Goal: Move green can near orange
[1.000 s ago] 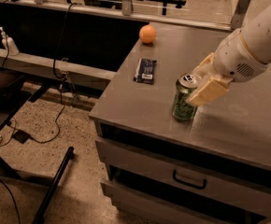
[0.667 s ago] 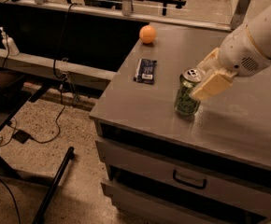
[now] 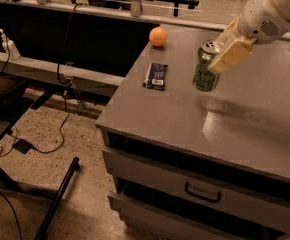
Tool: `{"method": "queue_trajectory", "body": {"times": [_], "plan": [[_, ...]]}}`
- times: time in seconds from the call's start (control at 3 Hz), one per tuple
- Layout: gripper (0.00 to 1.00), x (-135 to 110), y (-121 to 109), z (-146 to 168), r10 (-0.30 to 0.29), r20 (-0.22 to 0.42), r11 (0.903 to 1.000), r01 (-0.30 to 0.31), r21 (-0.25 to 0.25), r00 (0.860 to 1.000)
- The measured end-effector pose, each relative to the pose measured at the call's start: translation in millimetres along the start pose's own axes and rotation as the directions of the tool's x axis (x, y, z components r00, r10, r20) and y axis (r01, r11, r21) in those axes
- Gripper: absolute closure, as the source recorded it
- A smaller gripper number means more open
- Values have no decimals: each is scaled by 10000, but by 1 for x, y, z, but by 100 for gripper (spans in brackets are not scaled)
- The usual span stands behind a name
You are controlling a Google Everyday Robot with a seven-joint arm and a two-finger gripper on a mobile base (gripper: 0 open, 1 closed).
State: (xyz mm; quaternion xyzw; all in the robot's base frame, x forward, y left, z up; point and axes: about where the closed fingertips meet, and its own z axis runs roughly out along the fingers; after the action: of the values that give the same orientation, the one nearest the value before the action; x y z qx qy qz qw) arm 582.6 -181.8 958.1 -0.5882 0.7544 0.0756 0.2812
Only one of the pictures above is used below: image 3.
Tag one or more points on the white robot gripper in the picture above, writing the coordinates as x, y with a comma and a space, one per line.
262, 16

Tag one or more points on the green soda can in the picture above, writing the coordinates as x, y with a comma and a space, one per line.
204, 79

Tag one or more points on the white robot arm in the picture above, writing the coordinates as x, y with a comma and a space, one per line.
260, 22

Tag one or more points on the orange fruit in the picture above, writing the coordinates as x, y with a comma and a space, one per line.
158, 36

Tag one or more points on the dark blue snack packet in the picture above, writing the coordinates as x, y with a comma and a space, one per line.
155, 76

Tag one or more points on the grey drawer cabinet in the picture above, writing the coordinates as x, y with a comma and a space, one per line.
234, 139

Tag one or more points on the white spray bottle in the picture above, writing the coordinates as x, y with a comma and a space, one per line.
9, 46

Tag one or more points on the black power adapter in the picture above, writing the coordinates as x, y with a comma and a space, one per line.
22, 146

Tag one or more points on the grey metal bracket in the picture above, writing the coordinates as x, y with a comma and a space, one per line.
135, 0

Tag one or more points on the black drawer handle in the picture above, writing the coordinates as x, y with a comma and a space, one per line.
202, 195

